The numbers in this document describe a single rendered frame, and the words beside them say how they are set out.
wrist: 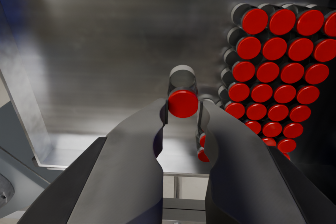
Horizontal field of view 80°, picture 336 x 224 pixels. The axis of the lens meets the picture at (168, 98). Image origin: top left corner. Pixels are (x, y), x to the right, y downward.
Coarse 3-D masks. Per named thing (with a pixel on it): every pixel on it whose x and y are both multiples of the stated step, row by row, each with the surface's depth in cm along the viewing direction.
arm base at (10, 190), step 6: (0, 174) 50; (0, 180) 50; (6, 180) 51; (0, 186) 50; (6, 186) 51; (12, 186) 53; (0, 192) 50; (6, 192) 51; (12, 192) 53; (0, 198) 51; (6, 198) 51; (0, 204) 51
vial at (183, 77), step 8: (176, 72) 15; (184, 72) 15; (192, 72) 16; (176, 80) 14; (184, 80) 14; (192, 80) 14; (168, 88) 14; (176, 88) 13; (184, 88) 13; (192, 88) 14; (168, 96) 14
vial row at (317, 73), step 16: (320, 32) 18; (320, 48) 18; (304, 64) 20; (320, 64) 18; (304, 80) 21; (320, 80) 19; (304, 96) 20; (304, 112) 21; (288, 128) 22; (288, 144) 23
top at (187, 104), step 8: (176, 96) 13; (184, 96) 13; (192, 96) 13; (168, 104) 13; (176, 104) 13; (184, 104) 13; (192, 104) 13; (176, 112) 13; (184, 112) 13; (192, 112) 13
